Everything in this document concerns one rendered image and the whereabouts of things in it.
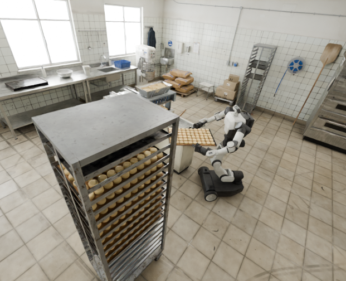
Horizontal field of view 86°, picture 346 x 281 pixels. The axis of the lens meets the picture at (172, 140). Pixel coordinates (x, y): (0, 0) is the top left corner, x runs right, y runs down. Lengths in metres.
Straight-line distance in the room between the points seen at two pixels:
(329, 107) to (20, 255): 5.75
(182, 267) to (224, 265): 0.49
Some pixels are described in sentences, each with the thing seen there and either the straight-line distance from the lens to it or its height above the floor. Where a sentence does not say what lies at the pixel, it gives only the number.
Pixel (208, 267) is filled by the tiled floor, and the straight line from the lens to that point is 2.56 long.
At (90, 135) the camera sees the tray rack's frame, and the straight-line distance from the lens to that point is 0.96.
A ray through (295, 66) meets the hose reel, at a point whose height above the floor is 1.43.
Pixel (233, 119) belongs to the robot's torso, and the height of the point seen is 1.33.
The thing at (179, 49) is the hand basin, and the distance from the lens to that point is 7.22.
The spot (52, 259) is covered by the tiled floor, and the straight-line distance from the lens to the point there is 2.75.
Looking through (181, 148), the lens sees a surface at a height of 0.61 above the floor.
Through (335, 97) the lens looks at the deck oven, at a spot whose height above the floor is 1.13.
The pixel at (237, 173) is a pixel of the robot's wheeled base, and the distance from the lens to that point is 3.09.
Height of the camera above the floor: 2.34
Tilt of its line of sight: 35 degrees down
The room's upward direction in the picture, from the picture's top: 6 degrees clockwise
